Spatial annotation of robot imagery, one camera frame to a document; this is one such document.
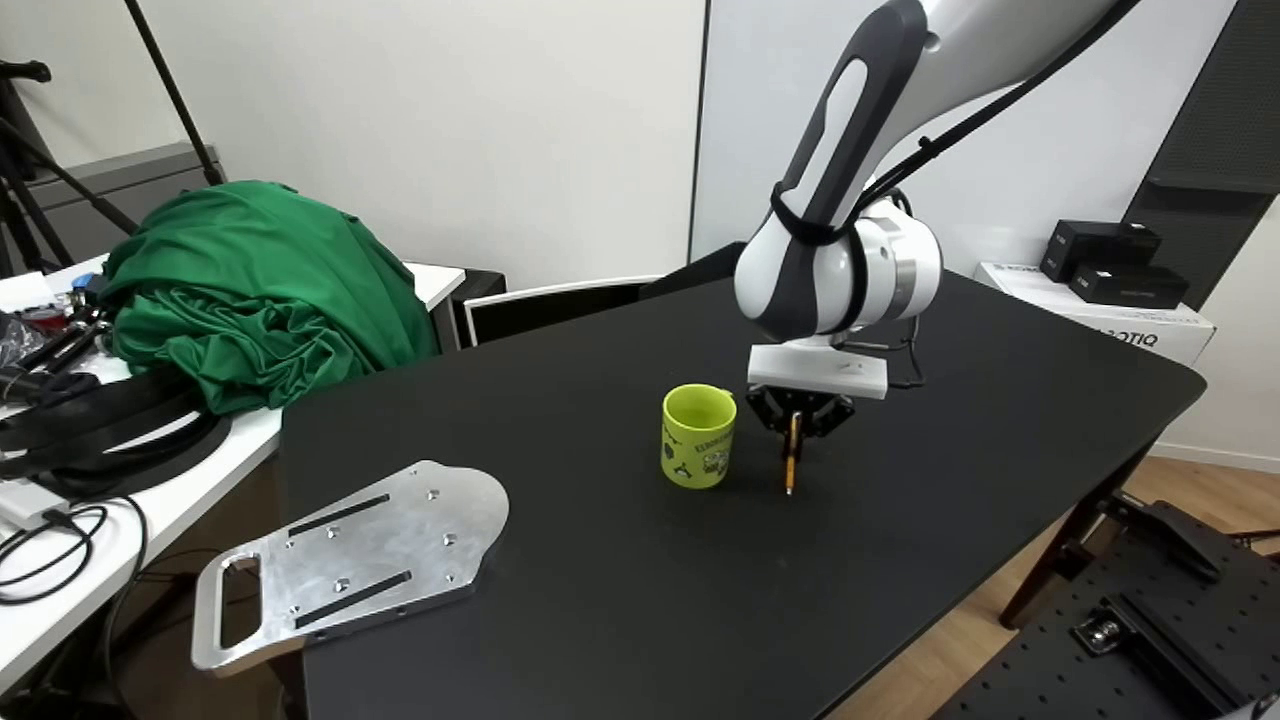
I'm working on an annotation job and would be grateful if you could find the crumpled green cloth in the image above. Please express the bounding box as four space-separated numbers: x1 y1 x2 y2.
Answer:
94 175 442 418

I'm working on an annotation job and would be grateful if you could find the tall black case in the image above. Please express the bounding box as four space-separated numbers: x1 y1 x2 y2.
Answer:
1041 214 1166 288

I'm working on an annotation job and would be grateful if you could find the black desk cable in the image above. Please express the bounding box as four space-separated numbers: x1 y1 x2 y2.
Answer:
0 493 153 610

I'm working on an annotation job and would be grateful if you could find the dark tall cabinet panel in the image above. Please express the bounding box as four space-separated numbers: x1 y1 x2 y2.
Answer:
1119 0 1280 313

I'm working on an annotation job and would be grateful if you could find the flat black case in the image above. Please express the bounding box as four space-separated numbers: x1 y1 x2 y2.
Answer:
1068 258 1191 313

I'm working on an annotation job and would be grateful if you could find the black optical breadboard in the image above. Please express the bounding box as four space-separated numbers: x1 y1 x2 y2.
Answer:
931 493 1280 720

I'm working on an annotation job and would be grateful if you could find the thin black stand pole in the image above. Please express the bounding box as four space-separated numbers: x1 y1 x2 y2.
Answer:
119 0 228 186

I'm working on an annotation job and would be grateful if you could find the yellow green printed mug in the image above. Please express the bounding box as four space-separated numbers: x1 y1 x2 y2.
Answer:
655 380 738 494

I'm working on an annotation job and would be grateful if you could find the dark table leg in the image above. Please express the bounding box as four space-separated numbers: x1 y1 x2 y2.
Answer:
995 451 1141 631

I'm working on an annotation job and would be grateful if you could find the silver metal mounting plate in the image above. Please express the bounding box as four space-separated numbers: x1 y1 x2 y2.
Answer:
187 456 511 678

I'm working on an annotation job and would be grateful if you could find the grey counter cabinet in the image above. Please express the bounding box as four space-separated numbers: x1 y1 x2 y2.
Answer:
24 138 225 270

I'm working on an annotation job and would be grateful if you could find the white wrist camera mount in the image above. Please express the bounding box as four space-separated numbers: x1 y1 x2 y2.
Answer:
738 335 891 405

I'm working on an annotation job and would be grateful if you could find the black tripod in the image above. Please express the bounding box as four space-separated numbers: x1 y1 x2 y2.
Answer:
0 56 136 276

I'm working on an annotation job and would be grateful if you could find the white edged black board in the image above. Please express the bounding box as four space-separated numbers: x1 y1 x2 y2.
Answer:
456 268 699 352

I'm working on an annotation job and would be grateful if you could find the white cardboard box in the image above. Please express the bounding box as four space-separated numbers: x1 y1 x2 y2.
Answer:
974 254 1218 369

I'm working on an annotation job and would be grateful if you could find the black strap bundle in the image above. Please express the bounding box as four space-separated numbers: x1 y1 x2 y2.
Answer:
0 371 239 505

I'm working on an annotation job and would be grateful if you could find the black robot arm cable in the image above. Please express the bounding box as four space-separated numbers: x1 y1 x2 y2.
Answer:
765 0 1144 391

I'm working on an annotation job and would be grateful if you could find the white side desk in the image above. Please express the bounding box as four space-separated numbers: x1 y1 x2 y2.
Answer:
0 254 471 697

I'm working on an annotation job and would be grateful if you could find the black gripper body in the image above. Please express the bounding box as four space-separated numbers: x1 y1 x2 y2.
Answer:
743 380 858 440

